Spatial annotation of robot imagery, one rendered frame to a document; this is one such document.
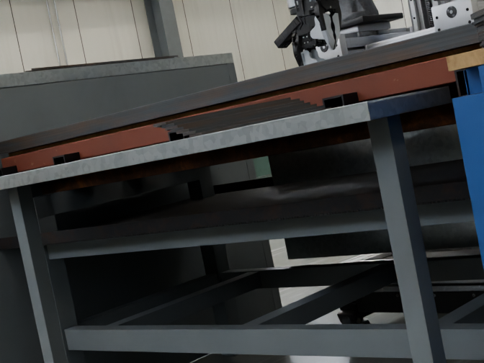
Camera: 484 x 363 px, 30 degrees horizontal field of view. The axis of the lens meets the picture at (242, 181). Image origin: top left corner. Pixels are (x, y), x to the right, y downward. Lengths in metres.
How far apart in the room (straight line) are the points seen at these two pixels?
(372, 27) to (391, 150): 1.61
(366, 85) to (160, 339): 0.92
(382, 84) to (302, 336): 0.61
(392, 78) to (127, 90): 1.49
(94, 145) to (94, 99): 0.64
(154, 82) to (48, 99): 0.46
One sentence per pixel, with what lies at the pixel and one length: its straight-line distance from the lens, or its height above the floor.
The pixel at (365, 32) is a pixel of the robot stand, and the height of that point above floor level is 0.99.
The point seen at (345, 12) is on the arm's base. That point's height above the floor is 1.07.
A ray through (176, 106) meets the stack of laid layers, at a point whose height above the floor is 0.83.
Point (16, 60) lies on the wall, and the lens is 12.46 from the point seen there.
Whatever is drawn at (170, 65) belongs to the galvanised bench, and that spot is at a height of 1.03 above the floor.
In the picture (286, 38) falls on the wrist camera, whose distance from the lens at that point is 2.65.
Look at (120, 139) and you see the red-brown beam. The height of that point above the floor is 0.78.
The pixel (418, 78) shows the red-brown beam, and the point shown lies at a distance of 1.72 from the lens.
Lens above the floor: 0.74
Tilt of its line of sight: 3 degrees down
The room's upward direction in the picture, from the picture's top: 11 degrees counter-clockwise
